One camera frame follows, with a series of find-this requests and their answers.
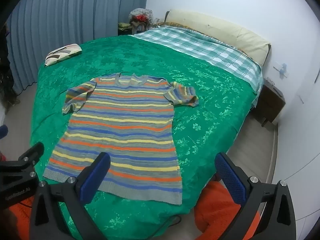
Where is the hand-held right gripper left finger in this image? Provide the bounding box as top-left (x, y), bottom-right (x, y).
top-left (29, 152), bottom-right (111, 240)

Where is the white wall fixture blue clip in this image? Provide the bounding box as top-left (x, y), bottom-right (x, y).
top-left (274, 62), bottom-right (290, 79)

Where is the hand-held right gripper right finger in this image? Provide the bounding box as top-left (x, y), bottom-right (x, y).
top-left (214, 152), bottom-right (297, 240)

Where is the pile of clothes with hat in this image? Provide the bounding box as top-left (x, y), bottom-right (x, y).
top-left (129, 8), bottom-right (160, 32)

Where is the geometric patterned cushion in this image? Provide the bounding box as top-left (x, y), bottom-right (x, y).
top-left (44, 44), bottom-right (82, 67)

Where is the green floral bedspread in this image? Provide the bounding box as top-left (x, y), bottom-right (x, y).
top-left (29, 35), bottom-right (258, 240)

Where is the dark wooden nightstand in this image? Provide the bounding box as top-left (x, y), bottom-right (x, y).
top-left (252, 79), bottom-right (286, 127)

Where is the olive green cloth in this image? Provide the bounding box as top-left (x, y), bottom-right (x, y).
top-left (118, 22), bottom-right (133, 36)

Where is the green checked bed sheet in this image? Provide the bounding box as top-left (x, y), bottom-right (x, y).
top-left (131, 26), bottom-right (264, 93)

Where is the striped knit t-shirt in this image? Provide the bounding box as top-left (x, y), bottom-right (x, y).
top-left (42, 72), bottom-right (200, 205)

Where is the blue-grey pleated curtain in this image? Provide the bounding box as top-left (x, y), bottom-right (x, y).
top-left (5, 0), bottom-right (150, 94)

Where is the dark clutter pile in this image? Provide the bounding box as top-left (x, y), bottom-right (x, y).
top-left (0, 27), bottom-right (21, 107)

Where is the cream pillow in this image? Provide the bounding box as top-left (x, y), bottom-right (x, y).
top-left (165, 9), bottom-right (272, 67)

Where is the orange fuzzy rug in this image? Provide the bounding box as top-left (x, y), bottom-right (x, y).
top-left (7, 180), bottom-right (265, 240)

